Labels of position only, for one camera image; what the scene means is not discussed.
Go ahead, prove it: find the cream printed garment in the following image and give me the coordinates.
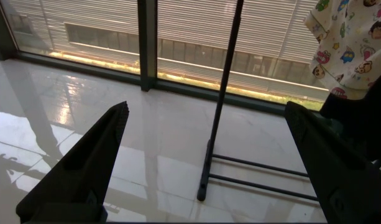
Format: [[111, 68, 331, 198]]
[[303, 0, 381, 100]]

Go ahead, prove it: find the black clothes rack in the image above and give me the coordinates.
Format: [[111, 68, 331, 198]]
[[196, 0, 381, 202]]

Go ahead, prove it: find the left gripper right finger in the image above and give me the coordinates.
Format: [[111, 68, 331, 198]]
[[284, 101, 381, 223]]

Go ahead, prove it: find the window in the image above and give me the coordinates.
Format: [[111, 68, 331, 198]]
[[0, 0, 331, 116]]

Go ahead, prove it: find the black garment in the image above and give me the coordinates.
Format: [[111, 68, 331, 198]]
[[319, 67, 381, 162]]

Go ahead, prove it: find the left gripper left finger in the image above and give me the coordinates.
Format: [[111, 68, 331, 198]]
[[16, 101, 130, 223]]

